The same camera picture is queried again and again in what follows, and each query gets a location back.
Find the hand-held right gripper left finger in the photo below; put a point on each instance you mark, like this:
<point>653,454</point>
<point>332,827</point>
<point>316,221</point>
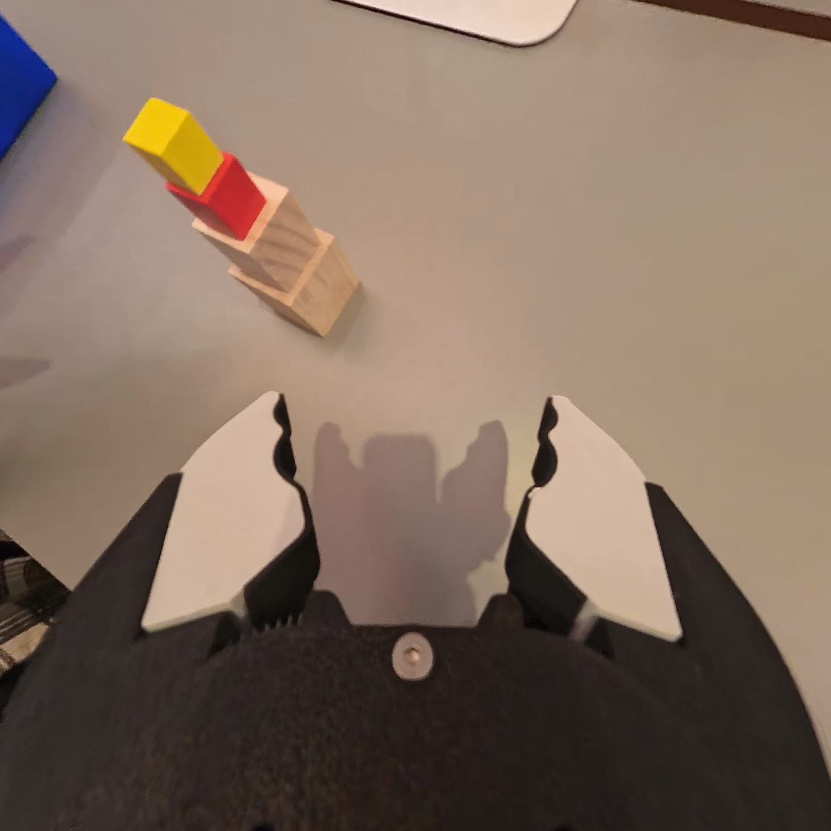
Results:
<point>221,532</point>

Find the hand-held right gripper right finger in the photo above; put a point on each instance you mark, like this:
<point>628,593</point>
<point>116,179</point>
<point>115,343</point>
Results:
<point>597,545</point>

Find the large plain wooden cube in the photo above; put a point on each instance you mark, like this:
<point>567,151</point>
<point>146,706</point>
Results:
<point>324,292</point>

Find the medium plain wooden cube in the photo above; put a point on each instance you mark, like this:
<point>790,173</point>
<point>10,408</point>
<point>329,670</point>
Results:
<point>285,240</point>

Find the red wooden cube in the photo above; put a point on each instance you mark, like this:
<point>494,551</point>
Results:
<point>230,198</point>

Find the yellow wooden cube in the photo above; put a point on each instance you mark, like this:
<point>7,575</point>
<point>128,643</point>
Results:
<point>175,143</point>

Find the blue plastic bin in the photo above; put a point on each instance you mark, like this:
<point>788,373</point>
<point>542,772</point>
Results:
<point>19,84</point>

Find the person's plaid shirt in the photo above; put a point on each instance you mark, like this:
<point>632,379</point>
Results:
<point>23,604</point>

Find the white document stand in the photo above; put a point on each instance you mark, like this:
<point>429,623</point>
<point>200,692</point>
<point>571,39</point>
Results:
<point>467,16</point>

